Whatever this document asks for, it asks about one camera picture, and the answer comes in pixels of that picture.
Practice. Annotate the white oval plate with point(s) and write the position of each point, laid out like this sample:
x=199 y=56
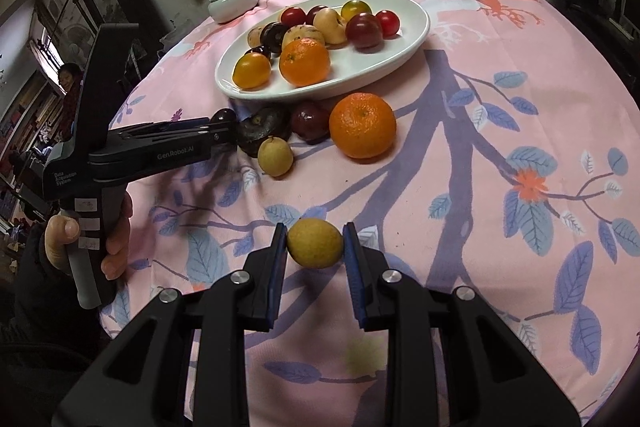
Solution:
x=370 y=62

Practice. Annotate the pale speckled longan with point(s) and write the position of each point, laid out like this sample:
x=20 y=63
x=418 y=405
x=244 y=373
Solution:
x=255 y=36
x=302 y=34

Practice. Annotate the white lidded ceramic jar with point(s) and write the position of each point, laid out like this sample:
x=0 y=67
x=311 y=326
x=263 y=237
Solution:
x=232 y=2

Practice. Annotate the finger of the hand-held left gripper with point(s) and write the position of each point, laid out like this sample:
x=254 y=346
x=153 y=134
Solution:
x=220 y=136
x=185 y=124

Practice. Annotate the dark cherry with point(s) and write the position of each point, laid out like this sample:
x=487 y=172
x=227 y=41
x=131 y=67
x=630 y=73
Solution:
x=223 y=114
x=316 y=13
x=257 y=53
x=310 y=121

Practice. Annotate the dark red plum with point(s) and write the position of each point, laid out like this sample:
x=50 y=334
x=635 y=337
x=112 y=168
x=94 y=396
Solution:
x=363 y=30

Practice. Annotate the dark water chestnut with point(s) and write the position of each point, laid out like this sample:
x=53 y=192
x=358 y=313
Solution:
x=263 y=129
x=275 y=36

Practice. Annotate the person's left forearm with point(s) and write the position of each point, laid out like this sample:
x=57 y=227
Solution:
x=40 y=332

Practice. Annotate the black stand pole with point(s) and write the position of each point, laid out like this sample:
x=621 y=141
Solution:
x=69 y=2

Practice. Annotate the yellow oval tomato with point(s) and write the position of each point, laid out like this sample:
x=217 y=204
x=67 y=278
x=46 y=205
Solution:
x=251 y=70

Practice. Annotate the red cherry tomato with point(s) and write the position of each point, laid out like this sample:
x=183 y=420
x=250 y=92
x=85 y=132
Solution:
x=387 y=22

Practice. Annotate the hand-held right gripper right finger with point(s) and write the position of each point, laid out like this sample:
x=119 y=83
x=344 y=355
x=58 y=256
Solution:
x=354 y=277

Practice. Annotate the person's left hand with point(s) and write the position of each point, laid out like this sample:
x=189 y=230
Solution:
x=115 y=247

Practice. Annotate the pink floral tablecloth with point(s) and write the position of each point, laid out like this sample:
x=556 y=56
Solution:
x=500 y=257

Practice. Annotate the yellow-brown longan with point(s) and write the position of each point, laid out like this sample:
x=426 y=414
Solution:
x=315 y=243
x=275 y=156

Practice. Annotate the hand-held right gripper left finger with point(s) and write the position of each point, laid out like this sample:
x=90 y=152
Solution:
x=276 y=277

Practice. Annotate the yellow-green tomato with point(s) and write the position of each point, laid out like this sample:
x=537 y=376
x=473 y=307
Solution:
x=356 y=8

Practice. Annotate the orange mandarin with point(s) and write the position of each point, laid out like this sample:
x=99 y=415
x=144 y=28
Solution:
x=362 y=124
x=305 y=62

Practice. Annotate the pale yellow loquat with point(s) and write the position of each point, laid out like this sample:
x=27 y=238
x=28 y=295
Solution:
x=330 y=26

